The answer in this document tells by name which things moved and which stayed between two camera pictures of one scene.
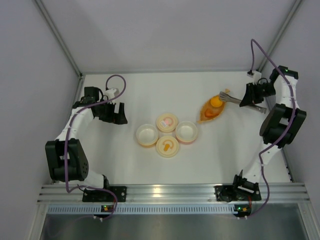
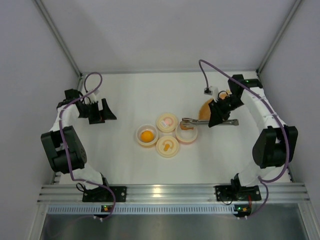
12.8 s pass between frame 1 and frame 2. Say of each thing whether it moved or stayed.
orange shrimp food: moved
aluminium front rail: stayed
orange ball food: moved
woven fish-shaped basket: stayed
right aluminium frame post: stayed
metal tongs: moved
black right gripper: moved
